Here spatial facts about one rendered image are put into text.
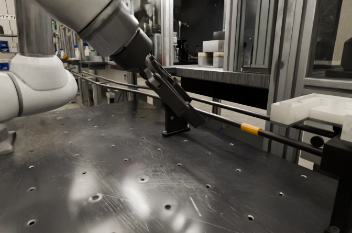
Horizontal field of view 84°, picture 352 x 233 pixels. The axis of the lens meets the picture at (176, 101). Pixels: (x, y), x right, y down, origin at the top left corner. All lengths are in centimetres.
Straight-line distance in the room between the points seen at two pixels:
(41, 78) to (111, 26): 51
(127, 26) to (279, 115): 29
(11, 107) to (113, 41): 53
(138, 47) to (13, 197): 40
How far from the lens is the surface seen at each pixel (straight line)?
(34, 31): 81
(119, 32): 33
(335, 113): 44
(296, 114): 40
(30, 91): 80
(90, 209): 45
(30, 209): 51
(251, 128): 44
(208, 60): 98
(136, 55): 34
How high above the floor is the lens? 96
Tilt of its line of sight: 13 degrees down
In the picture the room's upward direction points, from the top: straight up
